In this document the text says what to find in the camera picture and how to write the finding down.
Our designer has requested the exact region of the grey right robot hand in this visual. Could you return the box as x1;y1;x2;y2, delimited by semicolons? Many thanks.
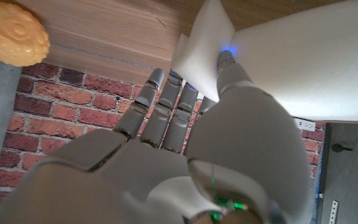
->
0;49;315;224

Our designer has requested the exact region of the white memory foam sheet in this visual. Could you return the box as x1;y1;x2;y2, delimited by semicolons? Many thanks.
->
171;0;358;123

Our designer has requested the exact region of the yellow bumpy toy fruit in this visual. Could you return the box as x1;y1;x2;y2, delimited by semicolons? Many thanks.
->
0;1;51;68

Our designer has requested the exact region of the white power strip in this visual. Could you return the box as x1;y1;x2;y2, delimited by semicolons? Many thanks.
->
293;117;317;132

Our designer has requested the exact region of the black door stopper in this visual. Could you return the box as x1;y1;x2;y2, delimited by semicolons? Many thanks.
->
331;142;353;153

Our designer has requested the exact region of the white perforated metal strip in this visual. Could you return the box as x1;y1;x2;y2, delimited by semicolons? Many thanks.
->
328;200;339;224

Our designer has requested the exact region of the red brick printed backdrop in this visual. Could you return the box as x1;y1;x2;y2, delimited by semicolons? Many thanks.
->
0;62;326;218

